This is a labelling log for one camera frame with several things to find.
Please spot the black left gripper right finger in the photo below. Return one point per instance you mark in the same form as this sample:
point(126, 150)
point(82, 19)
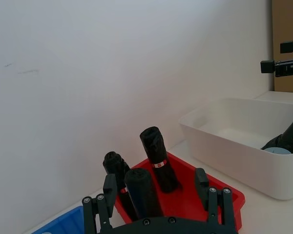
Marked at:
point(202, 187)

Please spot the red plastic tray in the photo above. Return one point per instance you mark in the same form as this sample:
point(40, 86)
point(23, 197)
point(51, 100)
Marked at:
point(186, 197)

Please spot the black boxy device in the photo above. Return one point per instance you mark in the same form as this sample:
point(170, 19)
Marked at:
point(290, 46)

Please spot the black bag roll, plain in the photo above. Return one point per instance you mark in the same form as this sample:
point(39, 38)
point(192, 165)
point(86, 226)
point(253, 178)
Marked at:
point(142, 192)

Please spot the black bag roll, red band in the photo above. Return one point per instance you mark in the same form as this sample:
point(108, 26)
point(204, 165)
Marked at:
point(114, 162)

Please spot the pale grey-blue round object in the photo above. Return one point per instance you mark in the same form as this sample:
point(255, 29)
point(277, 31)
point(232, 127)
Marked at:
point(278, 150)

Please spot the white plastic bin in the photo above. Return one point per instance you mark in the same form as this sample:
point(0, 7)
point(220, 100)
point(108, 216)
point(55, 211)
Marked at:
point(234, 161)

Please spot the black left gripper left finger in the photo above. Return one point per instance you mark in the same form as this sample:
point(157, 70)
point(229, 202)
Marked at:
point(110, 192)

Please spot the blue plastic tray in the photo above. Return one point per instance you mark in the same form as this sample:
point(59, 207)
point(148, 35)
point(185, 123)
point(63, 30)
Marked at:
point(63, 221)

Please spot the brown board panel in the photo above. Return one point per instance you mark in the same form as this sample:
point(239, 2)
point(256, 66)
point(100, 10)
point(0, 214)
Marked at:
point(286, 22)

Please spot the black bag roll, white band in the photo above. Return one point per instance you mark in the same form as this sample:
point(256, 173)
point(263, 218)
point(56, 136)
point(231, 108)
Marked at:
point(158, 151)

